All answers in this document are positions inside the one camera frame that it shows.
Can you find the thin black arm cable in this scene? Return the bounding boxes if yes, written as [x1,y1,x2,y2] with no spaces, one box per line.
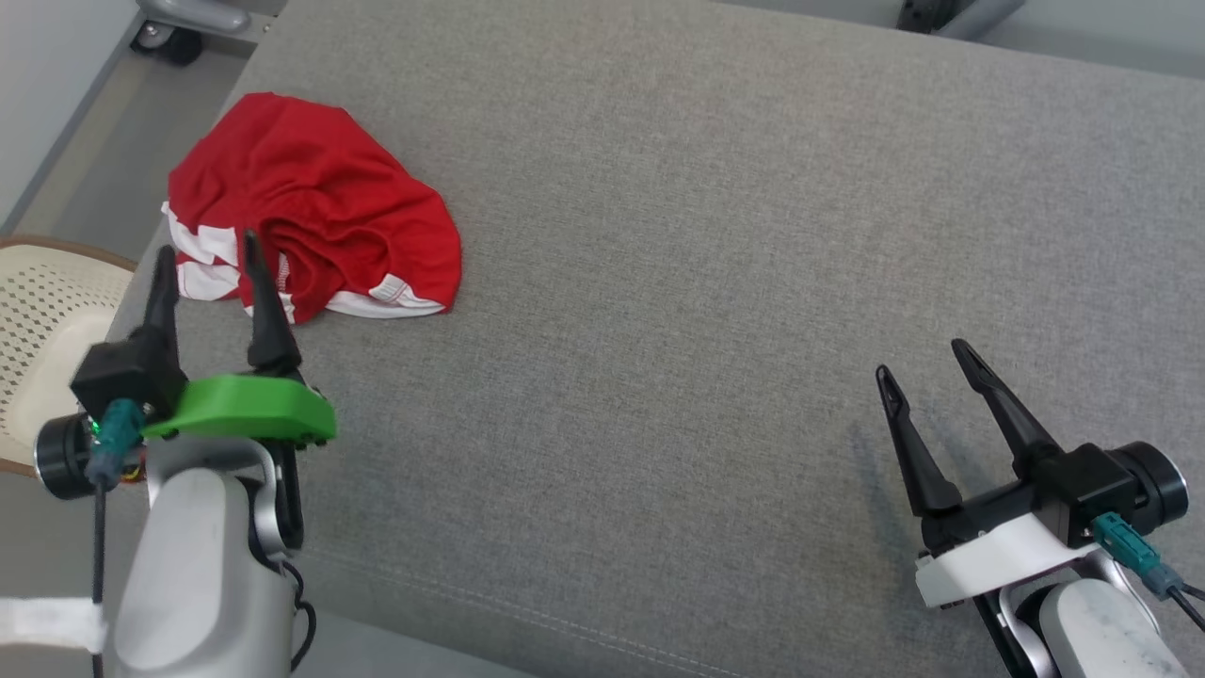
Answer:
[282,560,319,675]

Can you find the cable teal connector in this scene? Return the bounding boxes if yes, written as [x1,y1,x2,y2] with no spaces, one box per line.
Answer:
[1092,513,1205,630]
[88,397,148,678]

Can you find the right cable teal connector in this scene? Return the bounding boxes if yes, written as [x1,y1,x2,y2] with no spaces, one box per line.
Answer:
[1092,513,1205,630]

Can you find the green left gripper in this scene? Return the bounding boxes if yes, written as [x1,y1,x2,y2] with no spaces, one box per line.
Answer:
[35,229,338,501]

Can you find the left cable teal connector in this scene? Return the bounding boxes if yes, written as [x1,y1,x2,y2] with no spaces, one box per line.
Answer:
[88,397,148,678]

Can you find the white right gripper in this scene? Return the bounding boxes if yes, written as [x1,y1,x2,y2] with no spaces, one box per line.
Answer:
[875,338,1189,609]

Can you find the red shorts white trim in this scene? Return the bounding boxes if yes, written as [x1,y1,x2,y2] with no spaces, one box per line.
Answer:
[162,91,463,326]

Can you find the white tape label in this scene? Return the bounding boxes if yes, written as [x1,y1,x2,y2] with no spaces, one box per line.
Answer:
[0,598,106,653]

